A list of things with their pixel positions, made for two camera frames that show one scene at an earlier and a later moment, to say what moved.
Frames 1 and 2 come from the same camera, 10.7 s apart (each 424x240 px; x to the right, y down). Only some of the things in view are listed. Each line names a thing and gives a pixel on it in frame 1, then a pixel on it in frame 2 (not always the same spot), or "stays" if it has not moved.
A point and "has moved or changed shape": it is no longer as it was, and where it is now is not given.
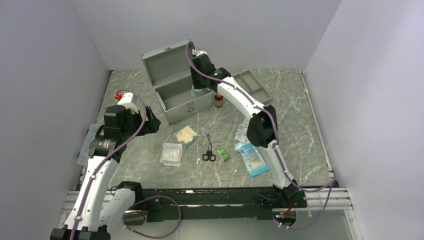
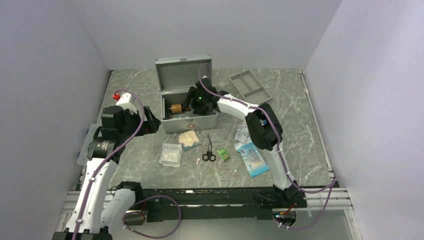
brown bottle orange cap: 218,100 has moved or changed shape
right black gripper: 193,73 to 193,93
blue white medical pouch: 255,161 stays
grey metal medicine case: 169,70 has moved or changed shape
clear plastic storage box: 83,155 stays
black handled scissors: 209,152 stays
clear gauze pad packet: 171,154 stays
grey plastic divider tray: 249,81 stays
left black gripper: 151,125 stays
